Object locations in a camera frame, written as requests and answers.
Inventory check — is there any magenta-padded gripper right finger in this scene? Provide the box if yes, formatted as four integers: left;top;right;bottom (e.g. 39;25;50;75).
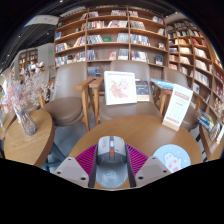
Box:
123;143;173;188

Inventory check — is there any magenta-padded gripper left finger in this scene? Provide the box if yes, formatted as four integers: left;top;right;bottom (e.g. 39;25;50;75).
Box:
53;143;99;189

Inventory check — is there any grey computer mouse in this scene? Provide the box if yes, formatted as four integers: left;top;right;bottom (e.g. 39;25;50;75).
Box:
94;135;129;189

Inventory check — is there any round light blue mouse pad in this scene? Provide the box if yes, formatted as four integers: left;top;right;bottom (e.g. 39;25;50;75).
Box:
152;143;192;174

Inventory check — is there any round wooden side table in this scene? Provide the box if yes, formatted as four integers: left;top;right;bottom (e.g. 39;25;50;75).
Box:
3;109;66;168
199;123;224;162

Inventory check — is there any brown padded wooden armchair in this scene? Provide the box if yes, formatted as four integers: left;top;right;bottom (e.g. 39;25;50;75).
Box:
151;68;205;132
39;61;96;132
88;59;168;125

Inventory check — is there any white sign card with red print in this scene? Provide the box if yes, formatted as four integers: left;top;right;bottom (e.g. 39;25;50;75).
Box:
162;83;194;132

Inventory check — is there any stack of books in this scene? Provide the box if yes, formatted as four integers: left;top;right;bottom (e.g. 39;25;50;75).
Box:
197;109;215;133

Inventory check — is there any small white sign card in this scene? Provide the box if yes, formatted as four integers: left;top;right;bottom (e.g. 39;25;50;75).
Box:
215;123;224;146

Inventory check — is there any dark book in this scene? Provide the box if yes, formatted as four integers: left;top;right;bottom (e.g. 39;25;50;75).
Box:
135;79;151;102

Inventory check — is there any light blue book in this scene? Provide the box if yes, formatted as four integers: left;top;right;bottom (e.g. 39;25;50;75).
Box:
150;78;176;91

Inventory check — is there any white framed flower picture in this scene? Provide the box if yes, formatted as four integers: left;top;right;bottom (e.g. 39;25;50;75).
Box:
103;70;138;106

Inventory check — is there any distant wooden bookshelf unit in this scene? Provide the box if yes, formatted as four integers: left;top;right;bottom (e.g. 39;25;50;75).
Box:
18;48;38;71

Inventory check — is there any angled wooden bookshelf unit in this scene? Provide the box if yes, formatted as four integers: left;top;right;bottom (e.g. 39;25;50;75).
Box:
165;20;224;116

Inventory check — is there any large wooden bookshelf unit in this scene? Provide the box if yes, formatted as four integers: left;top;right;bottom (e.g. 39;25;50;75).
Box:
53;5;168;69

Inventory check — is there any white hanging ceiling panel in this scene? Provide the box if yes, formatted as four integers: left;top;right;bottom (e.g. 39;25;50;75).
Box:
23;14;60;28

